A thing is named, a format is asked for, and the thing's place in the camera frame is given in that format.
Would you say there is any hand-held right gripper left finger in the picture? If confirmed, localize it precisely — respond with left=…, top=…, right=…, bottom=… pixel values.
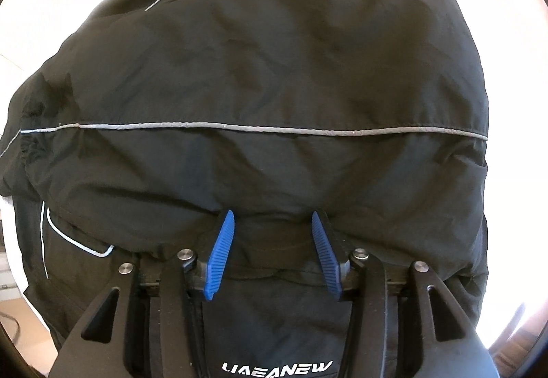
left=47, top=210, right=235, bottom=378

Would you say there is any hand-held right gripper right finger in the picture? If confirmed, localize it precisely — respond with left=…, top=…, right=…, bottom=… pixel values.
left=311, top=210, right=491, bottom=378

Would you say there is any black jacket with grey piping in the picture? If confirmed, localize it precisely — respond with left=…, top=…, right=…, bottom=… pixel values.
left=0, top=0, right=491, bottom=378

